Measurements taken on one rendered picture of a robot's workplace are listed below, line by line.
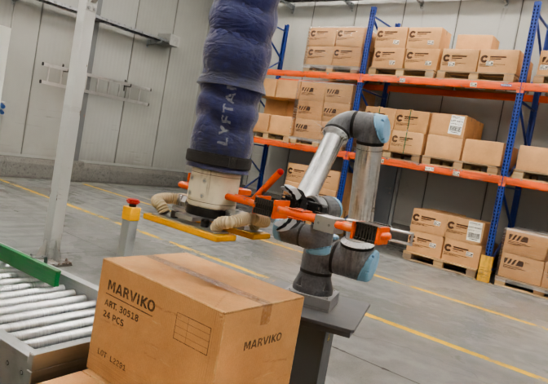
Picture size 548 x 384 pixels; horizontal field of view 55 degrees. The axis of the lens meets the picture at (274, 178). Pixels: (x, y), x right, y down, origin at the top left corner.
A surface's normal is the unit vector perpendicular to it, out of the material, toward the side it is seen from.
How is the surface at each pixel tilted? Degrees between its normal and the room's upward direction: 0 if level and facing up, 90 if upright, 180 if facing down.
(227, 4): 74
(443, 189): 90
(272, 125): 90
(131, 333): 90
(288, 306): 90
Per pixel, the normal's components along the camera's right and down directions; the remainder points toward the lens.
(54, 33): 0.77, 0.17
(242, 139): 0.70, -0.07
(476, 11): -0.61, -0.06
